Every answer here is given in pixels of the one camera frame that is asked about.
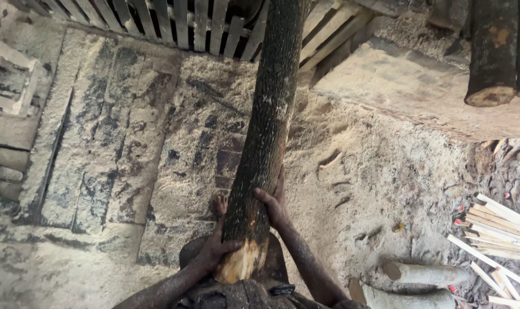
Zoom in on short pale peeled log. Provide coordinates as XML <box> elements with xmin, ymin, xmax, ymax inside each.
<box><xmin>382</xmin><ymin>260</ymin><xmax>470</xmax><ymax>285</ymax></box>

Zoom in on person's left hand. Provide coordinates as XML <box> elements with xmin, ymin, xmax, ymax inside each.
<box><xmin>194</xmin><ymin>218</ymin><xmax>244</xmax><ymax>274</ymax></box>

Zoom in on person's dark dusty clothing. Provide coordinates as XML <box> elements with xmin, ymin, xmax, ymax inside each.
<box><xmin>172</xmin><ymin>233</ymin><xmax>370</xmax><ymax>309</ymax></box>

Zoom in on dusty wooden frame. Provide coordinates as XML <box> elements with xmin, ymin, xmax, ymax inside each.
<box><xmin>0</xmin><ymin>31</ymin><xmax>44</xmax><ymax>117</ymax></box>

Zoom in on large dark bark log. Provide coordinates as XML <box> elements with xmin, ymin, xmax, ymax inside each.
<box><xmin>214</xmin><ymin>0</ymin><xmax>311</xmax><ymax>285</ymax></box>

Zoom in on person's right hand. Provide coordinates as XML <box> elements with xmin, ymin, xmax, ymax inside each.
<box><xmin>253</xmin><ymin>165</ymin><xmax>290</xmax><ymax>231</ymax></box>

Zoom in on sawdust covered platform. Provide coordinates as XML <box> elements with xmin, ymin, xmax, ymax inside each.
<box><xmin>311</xmin><ymin>36</ymin><xmax>520</xmax><ymax>143</ymax></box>

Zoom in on pile of pale wood strips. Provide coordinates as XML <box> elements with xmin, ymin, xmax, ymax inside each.
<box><xmin>446</xmin><ymin>192</ymin><xmax>520</xmax><ymax>309</ymax></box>

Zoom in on slanted wooden slat pallet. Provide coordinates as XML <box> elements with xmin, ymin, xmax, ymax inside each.
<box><xmin>298</xmin><ymin>0</ymin><xmax>374</xmax><ymax>74</ymax></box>

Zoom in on wooden slat fence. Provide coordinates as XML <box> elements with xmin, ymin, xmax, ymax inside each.
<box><xmin>9</xmin><ymin>0</ymin><xmax>270</xmax><ymax>63</ymax></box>

